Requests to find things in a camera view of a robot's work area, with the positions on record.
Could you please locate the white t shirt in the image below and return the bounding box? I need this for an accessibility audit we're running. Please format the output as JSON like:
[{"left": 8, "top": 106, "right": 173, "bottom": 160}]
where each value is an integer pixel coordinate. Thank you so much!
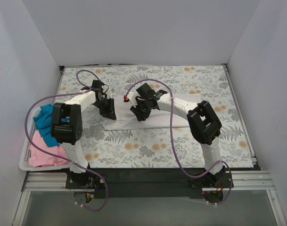
[{"left": 102, "top": 94, "right": 201, "bottom": 131}]

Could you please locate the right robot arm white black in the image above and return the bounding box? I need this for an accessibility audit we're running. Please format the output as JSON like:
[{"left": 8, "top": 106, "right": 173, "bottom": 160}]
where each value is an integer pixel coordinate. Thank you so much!
[{"left": 123, "top": 83, "right": 226, "bottom": 188}]

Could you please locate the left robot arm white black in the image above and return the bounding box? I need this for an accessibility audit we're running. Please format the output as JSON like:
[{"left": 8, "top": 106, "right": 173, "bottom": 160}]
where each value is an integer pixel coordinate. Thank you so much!
[{"left": 50, "top": 80, "right": 116, "bottom": 188}]

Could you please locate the floral tablecloth mat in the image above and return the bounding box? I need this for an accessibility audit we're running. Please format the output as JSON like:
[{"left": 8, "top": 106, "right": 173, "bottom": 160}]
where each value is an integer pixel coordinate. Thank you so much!
[{"left": 57, "top": 65, "right": 254, "bottom": 168}]

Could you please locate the teal blue t shirt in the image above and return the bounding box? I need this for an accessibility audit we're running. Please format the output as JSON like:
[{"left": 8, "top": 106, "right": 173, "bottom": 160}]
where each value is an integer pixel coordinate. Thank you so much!
[{"left": 33, "top": 104, "right": 60, "bottom": 147}]

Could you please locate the pink t shirt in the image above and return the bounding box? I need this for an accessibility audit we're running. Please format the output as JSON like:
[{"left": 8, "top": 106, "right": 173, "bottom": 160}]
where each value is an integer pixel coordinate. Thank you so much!
[{"left": 29, "top": 130, "right": 72, "bottom": 168}]

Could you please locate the white plastic laundry basket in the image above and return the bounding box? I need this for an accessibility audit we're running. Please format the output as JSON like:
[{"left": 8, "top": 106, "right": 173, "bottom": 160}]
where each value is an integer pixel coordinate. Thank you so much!
[{"left": 19, "top": 107, "right": 70, "bottom": 172}]

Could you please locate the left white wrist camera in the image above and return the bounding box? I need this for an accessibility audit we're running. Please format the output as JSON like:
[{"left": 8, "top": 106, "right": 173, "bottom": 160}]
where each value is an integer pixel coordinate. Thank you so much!
[{"left": 103, "top": 89, "right": 112, "bottom": 99}]

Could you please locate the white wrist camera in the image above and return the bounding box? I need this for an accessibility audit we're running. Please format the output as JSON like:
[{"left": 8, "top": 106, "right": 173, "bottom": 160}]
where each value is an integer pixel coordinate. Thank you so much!
[
  {"left": 123, "top": 92, "right": 137, "bottom": 106},
  {"left": 103, "top": 89, "right": 112, "bottom": 99}
]

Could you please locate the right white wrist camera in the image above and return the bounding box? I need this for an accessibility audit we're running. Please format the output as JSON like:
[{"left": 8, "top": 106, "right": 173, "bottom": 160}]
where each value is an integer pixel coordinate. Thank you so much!
[{"left": 123, "top": 92, "right": 137, "bottom": 106}]

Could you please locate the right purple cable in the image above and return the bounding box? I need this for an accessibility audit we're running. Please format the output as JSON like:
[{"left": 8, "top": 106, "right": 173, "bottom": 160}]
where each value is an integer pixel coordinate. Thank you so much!
[{"left": 124, "top": 79, "right": 234, "bottom": 206}]

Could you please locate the purple cable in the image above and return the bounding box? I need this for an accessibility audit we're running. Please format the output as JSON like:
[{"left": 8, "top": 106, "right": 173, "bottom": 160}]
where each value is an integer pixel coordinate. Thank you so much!
[
  {"left": 25, "top": 70, "right": 110, "bottom": 211},
  {"left": 124, "top": 79, "right": 234, "bottom": 206}
]

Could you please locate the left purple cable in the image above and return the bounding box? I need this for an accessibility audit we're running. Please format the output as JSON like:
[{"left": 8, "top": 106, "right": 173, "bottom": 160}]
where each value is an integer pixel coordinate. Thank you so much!
[{"left": 25, "top": 70, "right": 110, "bottom": 211}]

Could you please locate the aluminium frame rail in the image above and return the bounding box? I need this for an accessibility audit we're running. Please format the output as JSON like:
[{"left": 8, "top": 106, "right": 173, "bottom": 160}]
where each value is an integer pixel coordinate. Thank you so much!
[{"left": 23, "top": 169, "right": 275, "bottom": 191}]

